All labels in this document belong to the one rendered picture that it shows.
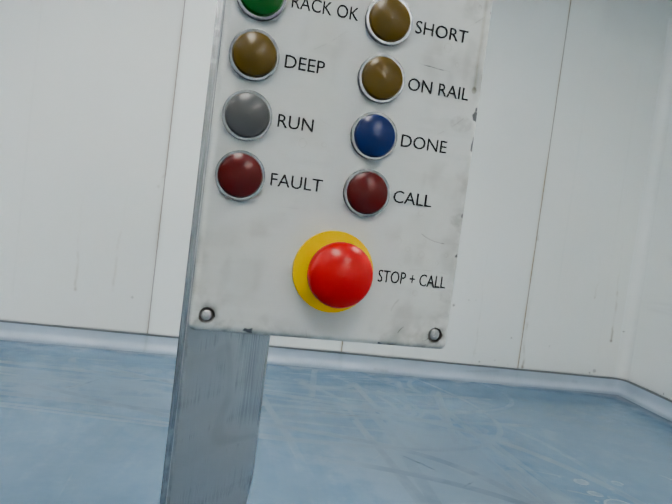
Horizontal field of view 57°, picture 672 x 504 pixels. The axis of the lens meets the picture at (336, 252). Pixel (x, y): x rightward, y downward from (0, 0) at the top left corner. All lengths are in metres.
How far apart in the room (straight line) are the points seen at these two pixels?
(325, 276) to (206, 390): 0.14
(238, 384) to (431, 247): 0.17
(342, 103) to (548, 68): 3.97
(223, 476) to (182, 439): 0.04
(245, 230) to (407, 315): 0.12
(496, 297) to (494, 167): 0.83
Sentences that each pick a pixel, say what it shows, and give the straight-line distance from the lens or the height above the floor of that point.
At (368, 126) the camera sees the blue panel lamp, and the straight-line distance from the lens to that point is 0.39.
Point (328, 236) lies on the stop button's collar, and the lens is 0.39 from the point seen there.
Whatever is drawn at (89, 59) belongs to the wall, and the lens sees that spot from 3.98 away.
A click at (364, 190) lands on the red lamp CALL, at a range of 0.39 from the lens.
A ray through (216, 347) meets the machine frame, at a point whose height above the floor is 0.82.
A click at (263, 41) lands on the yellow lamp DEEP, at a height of 1.02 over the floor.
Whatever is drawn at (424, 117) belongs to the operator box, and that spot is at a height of 0.99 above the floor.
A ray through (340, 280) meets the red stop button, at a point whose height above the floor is 0.88.
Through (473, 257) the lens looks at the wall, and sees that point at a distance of 4.08.
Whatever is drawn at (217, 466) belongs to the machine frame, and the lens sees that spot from 0.48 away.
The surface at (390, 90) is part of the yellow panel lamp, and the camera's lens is 0.40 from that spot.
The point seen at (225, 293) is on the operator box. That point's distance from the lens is 0.39.
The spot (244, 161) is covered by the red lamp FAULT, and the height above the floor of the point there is 0.95.
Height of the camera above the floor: 0.92
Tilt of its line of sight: 3 degrees down
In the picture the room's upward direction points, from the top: 7 degrees clockwise
